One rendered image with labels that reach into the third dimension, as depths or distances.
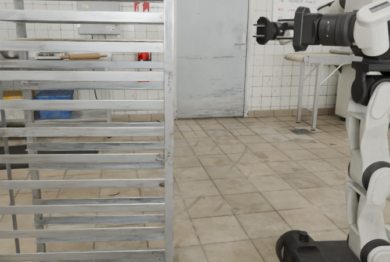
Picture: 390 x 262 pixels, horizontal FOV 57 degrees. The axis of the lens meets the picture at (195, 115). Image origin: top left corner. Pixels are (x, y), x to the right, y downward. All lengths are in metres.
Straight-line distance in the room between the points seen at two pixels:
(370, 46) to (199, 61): 4.05
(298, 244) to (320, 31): 1.14
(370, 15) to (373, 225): 1.00
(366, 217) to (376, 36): 0.90
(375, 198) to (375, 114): 0.34
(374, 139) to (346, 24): 0.68
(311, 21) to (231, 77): 4.09
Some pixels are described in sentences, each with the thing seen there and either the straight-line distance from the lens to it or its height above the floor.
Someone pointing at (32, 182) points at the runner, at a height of 0.70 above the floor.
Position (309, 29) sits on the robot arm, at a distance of 1.04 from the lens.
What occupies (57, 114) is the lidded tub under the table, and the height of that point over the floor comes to 0.27.
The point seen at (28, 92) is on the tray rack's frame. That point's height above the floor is 0.93.
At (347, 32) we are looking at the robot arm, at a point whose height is 1.19.
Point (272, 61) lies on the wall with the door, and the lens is 5.25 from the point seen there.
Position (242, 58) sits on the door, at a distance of 5.11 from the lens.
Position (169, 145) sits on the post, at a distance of 1.15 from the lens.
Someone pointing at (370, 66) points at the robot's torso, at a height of 1.08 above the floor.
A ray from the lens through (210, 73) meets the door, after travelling 4.99.
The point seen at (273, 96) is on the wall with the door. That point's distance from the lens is 5.34.
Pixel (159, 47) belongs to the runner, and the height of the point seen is 1.14.
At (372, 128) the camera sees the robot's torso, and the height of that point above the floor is 0.84.
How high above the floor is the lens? 1.19
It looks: 13 degrees down
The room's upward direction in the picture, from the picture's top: 1 degrees clockwise
